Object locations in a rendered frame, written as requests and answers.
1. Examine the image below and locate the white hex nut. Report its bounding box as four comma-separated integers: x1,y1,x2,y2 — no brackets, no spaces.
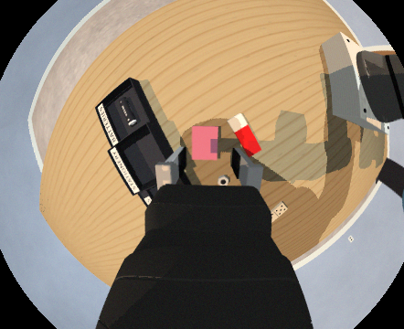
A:
218,175,229,186

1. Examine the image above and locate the red and white eraser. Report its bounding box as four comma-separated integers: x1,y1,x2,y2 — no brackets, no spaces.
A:
227,113,261,157

